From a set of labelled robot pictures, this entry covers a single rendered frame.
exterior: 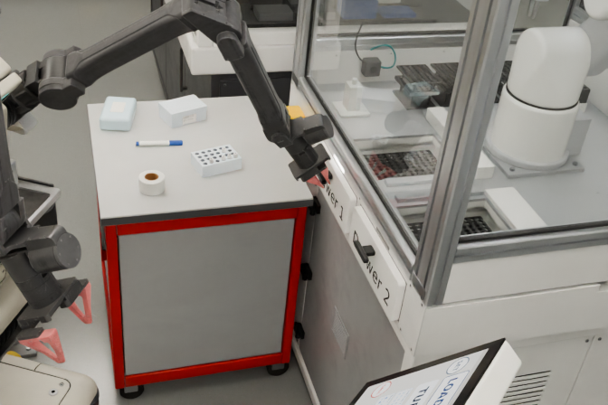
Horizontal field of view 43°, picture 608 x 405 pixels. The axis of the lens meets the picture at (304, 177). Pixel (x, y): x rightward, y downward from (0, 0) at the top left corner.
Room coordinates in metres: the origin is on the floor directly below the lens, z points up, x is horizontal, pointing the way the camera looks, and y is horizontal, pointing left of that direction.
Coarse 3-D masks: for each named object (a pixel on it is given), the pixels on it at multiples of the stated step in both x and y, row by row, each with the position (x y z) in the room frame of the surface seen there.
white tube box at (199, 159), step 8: (192, 152) 1.88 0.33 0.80; (200, 152) 1.89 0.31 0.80; (208, 152) 1.89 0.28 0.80; (216, 152) 1.90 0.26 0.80; (232, 152) 1.91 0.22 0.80; (192, 160) 1.87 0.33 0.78; (200, 160) 1.85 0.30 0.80; (208, 160) 1.85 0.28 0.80; (216, 160) 1.86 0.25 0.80; (232, 160) 1.86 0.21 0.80; (240, 160) 1.88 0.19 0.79; (200, 168) 1.82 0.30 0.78; (208, 168) 1.82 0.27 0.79; (216, 168) 1.84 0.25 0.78; (224, 168) 1.85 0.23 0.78; (232, 168) 1.86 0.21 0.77; (240, 168) 1.88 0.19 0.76
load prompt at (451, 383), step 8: (448, 376) 0.80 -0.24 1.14; (456, 376) 0.79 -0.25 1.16; (464, 376) 0.78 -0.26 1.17; (440, 384) 0.79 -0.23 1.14; (448, 384) 0.78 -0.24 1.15; (456, 384) 0.77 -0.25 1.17; (440, 392) 0.76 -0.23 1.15; (448, 392) 0.75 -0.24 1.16; (432, 400) 0.75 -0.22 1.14; (440, 400) 0.74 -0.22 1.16; (448, 400) 0.73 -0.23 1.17
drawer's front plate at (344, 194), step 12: (324, 144) 1.79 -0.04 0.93; (336, 168) 1.68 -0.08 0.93; (336, 180) 1.64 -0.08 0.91; (324, 192) 1.71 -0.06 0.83; (336, 192) 1.63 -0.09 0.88; (348, 192) 1.57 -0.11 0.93; (336, 204) 1.62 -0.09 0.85; (348, 204) 1.55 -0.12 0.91; (336, 216) 1.61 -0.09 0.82; (348, 216) 1.55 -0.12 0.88; (348, 228) 1.55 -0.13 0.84
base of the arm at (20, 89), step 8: (16, 72) 1.43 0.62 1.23; (24, 72) 1.41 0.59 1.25; (16, 88) 1.38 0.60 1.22; (24, 88) 1.38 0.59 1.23; (8, 96) 1.38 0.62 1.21; (16, 96) 1.38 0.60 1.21; (24, 96) 1.38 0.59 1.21; (32, 96) 1.38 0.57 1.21; (16, 104) 1.37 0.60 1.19; (24, 104) 1.38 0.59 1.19; (32, 104) 1.40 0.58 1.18; (16, 112) 1.38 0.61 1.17; (24, 112) 1.39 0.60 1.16; (16, 120) 1.37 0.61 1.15
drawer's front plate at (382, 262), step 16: (352, 224) 1.51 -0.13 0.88; (368, 224) 1.45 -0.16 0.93; (352, 240) 1.50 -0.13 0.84; (368, 240) 1.41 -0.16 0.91; (384, 256) 1.34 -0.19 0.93; (368, 272) 1.39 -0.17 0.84; (384, 272) 1.32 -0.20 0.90; (384, 288) 1.30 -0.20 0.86; (400, 288) 1.25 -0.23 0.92; (384, 304) 1.29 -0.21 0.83; (400, 304) 1.25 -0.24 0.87
